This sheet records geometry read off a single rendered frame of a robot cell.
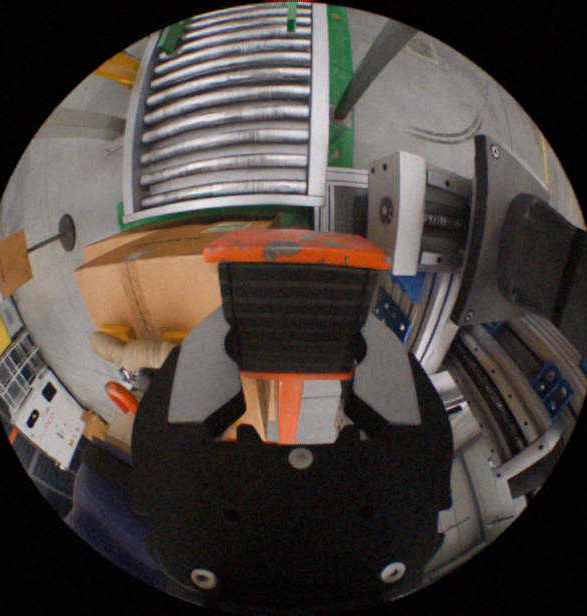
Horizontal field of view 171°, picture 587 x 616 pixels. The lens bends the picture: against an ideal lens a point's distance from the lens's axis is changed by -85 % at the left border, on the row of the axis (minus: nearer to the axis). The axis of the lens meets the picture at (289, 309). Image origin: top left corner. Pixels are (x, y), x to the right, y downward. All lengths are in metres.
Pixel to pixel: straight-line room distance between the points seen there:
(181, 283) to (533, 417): 0.58
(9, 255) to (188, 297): 1.80
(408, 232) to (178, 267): 0.28
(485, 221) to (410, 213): 0.09
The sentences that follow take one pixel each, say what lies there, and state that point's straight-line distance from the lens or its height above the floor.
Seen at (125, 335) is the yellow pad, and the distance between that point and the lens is 0.42.
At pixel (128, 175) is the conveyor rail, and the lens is 0.83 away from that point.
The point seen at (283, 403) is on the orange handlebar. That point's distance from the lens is 0.18.
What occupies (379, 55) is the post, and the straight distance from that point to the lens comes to 0.79.
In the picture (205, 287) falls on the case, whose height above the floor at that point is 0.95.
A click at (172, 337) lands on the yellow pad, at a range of 0.34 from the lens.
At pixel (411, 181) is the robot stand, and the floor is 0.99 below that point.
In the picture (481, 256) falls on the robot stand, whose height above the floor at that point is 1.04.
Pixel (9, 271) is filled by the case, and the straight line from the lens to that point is 1.96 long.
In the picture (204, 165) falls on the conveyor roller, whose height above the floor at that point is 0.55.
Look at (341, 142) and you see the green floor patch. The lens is 1.27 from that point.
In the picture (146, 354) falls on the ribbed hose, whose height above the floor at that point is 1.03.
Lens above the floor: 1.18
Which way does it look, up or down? 59 degrees down
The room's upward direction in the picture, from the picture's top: 179 degrees counter-clockwise
